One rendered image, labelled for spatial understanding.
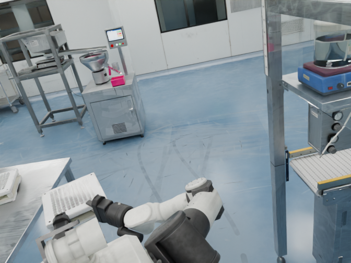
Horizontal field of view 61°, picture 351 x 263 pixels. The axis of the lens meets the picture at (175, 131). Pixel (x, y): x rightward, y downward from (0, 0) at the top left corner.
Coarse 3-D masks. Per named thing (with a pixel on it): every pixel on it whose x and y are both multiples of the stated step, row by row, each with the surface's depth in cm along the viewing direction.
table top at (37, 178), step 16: (64, 160) 197; (32, 176) 186; (48, 176) 182; (32, 192) 170; (0, 208) 162; (16, 208) 159; (32, 208) 156; (0, 224) 149; (16, 224) 147; (32, 224) 148; (0, 240) 139; (16, 240) 137; (0, 256) 129
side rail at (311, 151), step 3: (303, 150) 155; (306, 150) 155; (309, 150) 155; (312, 150) 155; (288, 153) 156; (291, 153) 154; (294, 153) 155; (297, 153) 155; (300, 153) 155; (303, 153) 155; (306, 153) 156; (309, 153) 156; (291, 156) 155; (294, 156) 155; (297, 156) 156
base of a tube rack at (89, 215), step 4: (88, 212) 122; (92, 212) 121; (80, 216) 121; (84, 216) 120; (88, 216) 120; (92, 216) 120; (72, 220) 119; (80, 220) 118; (84, 220) 119; (52, 236) 115
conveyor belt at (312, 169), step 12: (312, 156) 155; (324, 156) 153; (336, 156) 151; (348, 156) 149; (300, 168) 148; (312, 168) 146; (324, 168) 145; (336, 168) 143; (348, 168) 141; (312, 180) 139; (324, 180) 137
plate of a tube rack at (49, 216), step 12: (84, 180) 136; (96, 180) 134; (48, 192) 132; (96, 192) 126; (48, 204) 124; (60, 204) 123; (84, 204) 120; (48, 216) 117; (72, 216) 116; (48, 228) 113
